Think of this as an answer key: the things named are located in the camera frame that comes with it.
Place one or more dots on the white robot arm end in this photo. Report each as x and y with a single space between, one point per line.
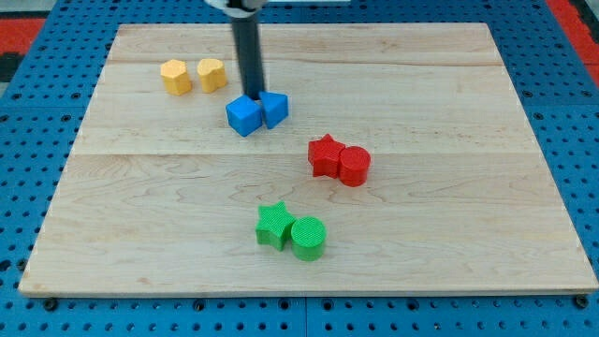
238 9

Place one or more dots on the blue cube block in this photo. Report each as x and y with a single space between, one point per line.
244 115

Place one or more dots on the yellow hexagon block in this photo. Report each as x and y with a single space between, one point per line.
175 77

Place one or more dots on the red star block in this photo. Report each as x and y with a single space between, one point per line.
324 156

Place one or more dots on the red cylinder block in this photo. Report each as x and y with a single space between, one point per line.
354 166

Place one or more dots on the green star block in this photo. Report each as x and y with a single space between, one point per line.
274 225

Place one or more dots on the green cylinder block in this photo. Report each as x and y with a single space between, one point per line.
308 235

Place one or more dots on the blue triangle block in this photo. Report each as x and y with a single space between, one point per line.
275 108

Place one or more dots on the light wooden board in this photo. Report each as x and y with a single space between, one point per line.
159 196

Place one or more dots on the yellow heart block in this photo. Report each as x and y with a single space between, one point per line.
212 74

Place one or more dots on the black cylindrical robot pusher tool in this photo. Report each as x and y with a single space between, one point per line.
247 44

